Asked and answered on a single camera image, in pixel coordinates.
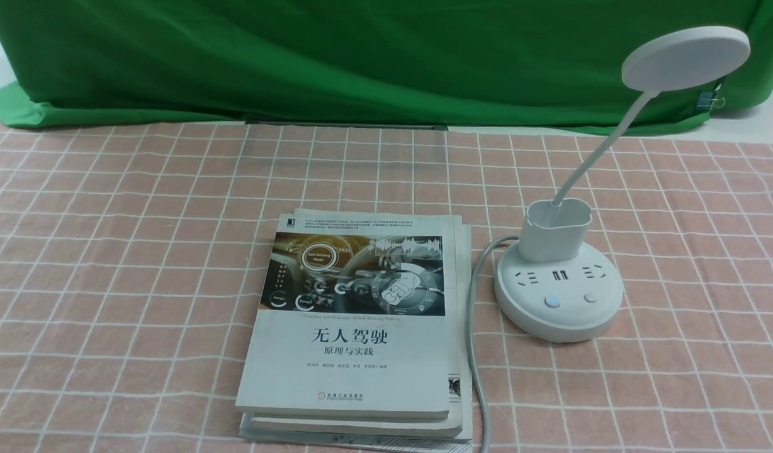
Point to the green backdrop cloth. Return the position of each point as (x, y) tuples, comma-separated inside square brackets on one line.
[(451, 63)]

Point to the blue binder clip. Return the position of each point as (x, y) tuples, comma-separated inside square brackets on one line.
[(710, 100)]

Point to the top white self-driving book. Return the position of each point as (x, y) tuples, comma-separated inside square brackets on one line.
[(355, 352)]

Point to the pink checkered tablecloth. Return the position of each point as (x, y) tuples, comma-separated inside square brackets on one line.
[(131, 259)]

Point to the bottom white book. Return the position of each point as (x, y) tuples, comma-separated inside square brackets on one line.
[(466, 377)]

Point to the white desk lamp with sockets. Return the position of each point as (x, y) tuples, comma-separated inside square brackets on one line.
[(549, 281)]

